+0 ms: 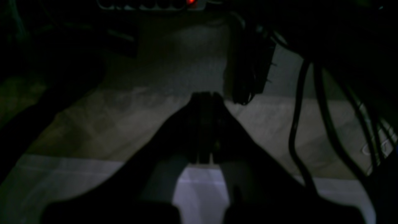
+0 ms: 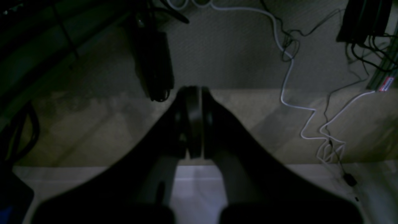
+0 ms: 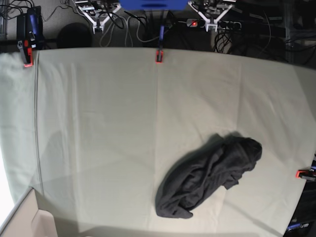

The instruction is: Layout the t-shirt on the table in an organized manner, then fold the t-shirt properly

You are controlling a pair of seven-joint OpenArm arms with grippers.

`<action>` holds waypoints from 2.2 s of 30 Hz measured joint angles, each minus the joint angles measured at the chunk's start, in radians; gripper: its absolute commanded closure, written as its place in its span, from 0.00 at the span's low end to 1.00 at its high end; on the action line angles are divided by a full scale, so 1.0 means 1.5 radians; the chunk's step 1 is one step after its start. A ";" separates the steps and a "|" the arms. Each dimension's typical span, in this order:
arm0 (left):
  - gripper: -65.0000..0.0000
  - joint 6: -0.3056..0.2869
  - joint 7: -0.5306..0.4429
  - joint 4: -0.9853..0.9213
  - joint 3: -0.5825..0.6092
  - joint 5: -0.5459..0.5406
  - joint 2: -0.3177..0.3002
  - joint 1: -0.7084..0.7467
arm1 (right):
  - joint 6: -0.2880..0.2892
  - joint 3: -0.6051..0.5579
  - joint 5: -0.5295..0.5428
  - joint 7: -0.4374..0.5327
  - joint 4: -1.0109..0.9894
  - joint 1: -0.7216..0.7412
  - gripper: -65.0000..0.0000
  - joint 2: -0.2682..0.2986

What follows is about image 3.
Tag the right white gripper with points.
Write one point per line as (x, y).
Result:
(97, 12)

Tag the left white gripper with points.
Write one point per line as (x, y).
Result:
(211, 11)

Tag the black t-shirt with colourful print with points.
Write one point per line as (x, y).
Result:
(221, 161)

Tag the black round stool seat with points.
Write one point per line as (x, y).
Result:
(74, 35)

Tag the blue box at top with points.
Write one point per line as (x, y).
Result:
(153, 4)

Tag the middle orange-black table clamp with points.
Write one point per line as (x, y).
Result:
(159, 56)

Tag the orange-black table clamp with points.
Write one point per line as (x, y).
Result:
(159, 56)
(308, 175)
(26, 52)

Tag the left orange-black table clamp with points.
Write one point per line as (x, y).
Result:
(26, 52)

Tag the grey-green table cloth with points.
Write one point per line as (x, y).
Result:
(95, 130)

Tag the right orange-black table clamp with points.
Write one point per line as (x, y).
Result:
(308, 175)

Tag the beige bin at corner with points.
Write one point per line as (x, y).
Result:
(27, 220)

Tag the black power strip red switch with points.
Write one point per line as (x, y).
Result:
(221, 25)

